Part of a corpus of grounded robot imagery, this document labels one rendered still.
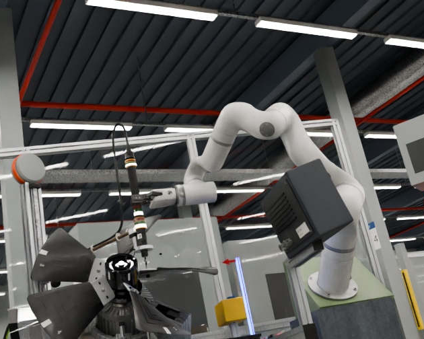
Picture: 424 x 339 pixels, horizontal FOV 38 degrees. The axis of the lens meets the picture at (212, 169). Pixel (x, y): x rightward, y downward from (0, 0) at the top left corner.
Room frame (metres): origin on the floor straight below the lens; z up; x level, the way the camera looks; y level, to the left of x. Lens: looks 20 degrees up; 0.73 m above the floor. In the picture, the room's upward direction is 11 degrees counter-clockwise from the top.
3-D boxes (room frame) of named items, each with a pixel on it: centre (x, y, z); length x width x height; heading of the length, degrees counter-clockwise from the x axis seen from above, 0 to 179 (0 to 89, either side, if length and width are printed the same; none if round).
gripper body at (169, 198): (2.27, 0.21, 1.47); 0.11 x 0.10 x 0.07; 105
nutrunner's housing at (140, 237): (2.24, 0.31, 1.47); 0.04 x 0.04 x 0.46
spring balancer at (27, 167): (2.70, 0.86, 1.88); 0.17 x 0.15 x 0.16; 105
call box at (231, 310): (2.62, 0.04, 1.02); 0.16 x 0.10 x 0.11; 15
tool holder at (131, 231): (2.24, 0.32, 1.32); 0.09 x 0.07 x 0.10; 50
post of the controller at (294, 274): (1.82, -0.18, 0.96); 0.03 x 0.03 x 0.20; 15
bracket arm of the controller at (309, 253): (1.72, -0.20, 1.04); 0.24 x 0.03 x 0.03; 15
